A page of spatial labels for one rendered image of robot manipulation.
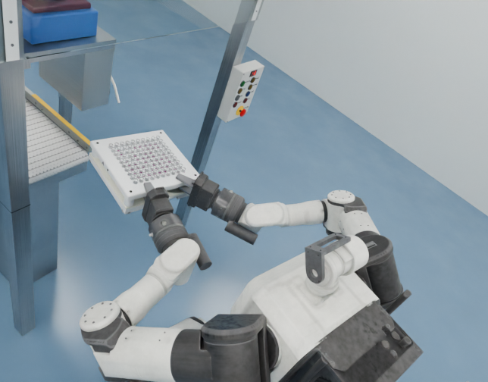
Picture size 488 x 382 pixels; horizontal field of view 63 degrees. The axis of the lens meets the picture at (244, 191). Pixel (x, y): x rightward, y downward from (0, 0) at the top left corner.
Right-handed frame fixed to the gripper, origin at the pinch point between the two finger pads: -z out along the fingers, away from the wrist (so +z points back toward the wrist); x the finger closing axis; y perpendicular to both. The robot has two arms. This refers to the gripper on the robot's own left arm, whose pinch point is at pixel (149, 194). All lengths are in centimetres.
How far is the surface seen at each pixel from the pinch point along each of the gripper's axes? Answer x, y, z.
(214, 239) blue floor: 104, 78, -44
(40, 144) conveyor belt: 22, -18, -48
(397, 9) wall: -5, 295, -167
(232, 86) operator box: 3, 59, -56
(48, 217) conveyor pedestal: 64, -15, -49
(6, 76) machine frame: -21.7, -30.3, -23.3
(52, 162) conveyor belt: 21.5, -16.5, -38.3
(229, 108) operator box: 13, 60, -54
